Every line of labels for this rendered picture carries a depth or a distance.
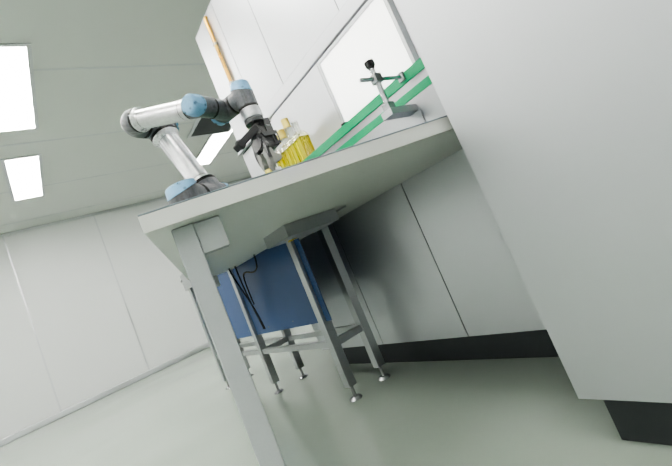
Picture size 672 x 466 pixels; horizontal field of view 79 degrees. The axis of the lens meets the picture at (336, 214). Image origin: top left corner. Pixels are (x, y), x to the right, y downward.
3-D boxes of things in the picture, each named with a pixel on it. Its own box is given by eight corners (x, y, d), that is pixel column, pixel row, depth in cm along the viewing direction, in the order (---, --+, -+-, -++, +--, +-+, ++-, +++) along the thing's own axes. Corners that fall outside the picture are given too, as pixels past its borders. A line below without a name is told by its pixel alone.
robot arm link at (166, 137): (199, 221, 156) (127, 125, 170) (226, 217, 169) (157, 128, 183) (214, 199, 151) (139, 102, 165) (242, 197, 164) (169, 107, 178)
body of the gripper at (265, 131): (282, 143, 147) (270, 113, 148) (261, 147, 142) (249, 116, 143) (274, 152, 153) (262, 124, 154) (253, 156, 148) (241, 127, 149)
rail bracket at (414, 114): (432, 125, 115) (400, 55, 117) (392, 134, 104) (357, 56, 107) (420, 133, 118) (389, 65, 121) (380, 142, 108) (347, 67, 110)
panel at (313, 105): (427, 75, 134) (386, -14, 137) (422, 76, 132) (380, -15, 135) (300, 179, 205) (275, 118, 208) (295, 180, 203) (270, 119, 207)
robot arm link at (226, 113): (197, 106, 151) (217, 90, 145) (219, 110, 160) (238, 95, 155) (205, 125, 150) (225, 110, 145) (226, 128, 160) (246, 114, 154)
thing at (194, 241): (320, 629, 68) (169, 230, 75) (249, 412, 209) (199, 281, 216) (367, 593, 71) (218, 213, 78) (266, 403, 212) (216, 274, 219)
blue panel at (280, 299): (363, 303, 174) (324, 211, 178) (331, 320, 163) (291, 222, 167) (236, 332, 300) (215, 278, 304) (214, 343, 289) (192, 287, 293)
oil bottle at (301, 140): (326, 174, 169) (306, 128, 171) (315, 177, 165) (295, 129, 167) (319, 179, 173) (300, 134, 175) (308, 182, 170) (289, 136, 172)
